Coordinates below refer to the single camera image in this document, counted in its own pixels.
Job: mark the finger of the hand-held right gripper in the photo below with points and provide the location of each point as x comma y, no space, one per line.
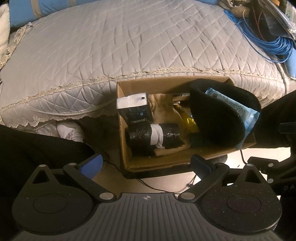
288,128
277,171

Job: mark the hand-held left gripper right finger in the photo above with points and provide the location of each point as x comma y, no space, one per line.
198,165

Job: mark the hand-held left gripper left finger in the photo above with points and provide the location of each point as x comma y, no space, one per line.
91,165

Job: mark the cardboard box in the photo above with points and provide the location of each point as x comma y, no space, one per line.
157,162

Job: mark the yellow wet wipes pack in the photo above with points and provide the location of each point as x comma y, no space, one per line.
190,122

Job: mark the black earmuffs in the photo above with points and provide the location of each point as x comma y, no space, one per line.
217,120

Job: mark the black trash bag roll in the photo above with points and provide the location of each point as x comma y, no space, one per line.
138,136

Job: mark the light blue packet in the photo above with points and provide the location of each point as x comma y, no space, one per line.
233,104

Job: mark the small black white box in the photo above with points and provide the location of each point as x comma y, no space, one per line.
136,111

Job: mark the person's right leg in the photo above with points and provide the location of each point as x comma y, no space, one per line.
277,109

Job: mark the person's leg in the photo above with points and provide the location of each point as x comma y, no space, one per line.
34,148
277,109

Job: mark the white shoe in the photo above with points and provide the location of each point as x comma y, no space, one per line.
69,131

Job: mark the person's left leg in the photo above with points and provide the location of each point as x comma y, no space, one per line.
34,148

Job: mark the blue cushion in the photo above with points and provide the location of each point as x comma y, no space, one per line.
291,64

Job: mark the grey plastic packaging bag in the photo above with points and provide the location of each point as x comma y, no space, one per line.
277,23

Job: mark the grey quilted bedspread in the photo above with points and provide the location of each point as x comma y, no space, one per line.
115,46

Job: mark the beige plush toy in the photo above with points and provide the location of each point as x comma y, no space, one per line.
240,10

